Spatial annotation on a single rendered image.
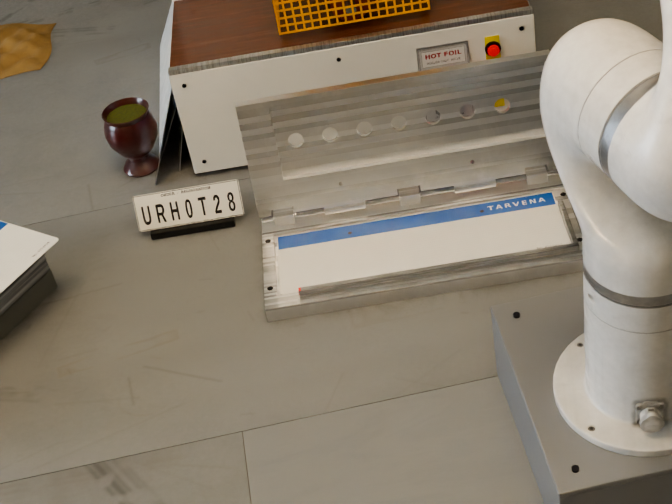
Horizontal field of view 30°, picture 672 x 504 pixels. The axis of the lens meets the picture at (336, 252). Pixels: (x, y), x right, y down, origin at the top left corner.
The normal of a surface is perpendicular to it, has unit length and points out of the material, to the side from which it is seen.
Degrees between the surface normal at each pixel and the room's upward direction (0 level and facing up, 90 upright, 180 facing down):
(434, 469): 0
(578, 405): 4
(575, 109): 73
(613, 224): 35
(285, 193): 79
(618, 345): 92
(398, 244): 0
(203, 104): 90
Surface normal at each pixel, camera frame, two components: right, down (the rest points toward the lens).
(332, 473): -0.15, -0.77
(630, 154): -0.89, 0.15
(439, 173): 0.04, 0.46
